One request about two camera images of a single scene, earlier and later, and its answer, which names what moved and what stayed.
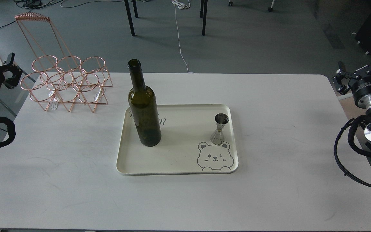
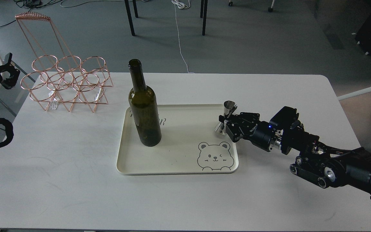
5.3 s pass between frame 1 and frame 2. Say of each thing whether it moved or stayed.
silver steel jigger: moved
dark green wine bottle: stayed
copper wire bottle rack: stayed
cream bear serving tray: stayed
